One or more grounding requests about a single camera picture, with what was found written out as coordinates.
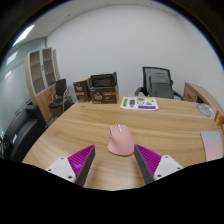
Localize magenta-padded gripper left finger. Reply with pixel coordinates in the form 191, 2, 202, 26
45, 144, 96, 187

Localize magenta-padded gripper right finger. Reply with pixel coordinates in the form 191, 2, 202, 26
134, 144, 184, 185

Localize pink computer mouse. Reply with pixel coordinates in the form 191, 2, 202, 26
107, 123, 135, 157

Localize pink blue gradient mouse pad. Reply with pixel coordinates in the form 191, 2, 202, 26
200, 130, 224, 162

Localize black leather sofa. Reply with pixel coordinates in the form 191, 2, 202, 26
2, 104, 48, 162

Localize white sticker sheet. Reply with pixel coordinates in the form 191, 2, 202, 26
119, 96, 160, 111

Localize orange cardboard box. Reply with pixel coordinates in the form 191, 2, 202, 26
214, 110, 224, 127

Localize wooden shelf unit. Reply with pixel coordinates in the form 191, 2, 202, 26
24, 47, 62, 124

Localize small brown cardboard box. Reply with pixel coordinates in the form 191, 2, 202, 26
72, 78, 92, 103

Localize wooden side desk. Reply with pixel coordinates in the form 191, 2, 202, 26
182, 81, 224, 116

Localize grey backpack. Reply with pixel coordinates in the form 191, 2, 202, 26
148, 72, 175, 99

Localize small black chair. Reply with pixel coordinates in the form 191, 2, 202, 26
48, 78, 74, 113

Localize large brown cardboard box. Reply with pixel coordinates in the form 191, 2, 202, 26
87, 83, 120, 105

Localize black plastic tray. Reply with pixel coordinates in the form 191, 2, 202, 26
90, 72, 118, 89

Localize black mesh office chair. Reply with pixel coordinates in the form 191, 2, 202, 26
134, 66, 184, 100

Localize ceiling light panel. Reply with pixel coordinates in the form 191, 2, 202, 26
12, 24, 36, 48

